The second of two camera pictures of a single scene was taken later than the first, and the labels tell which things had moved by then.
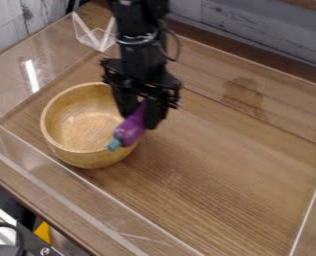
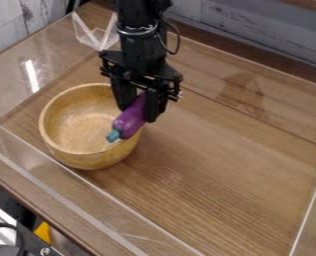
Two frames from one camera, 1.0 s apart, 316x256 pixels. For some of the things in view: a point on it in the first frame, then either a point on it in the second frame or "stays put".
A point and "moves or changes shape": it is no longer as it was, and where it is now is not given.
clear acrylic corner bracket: (98, 38) stays put
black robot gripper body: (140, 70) stays put
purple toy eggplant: (130, 130) moves or changes shape
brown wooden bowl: (79, 120) stays put
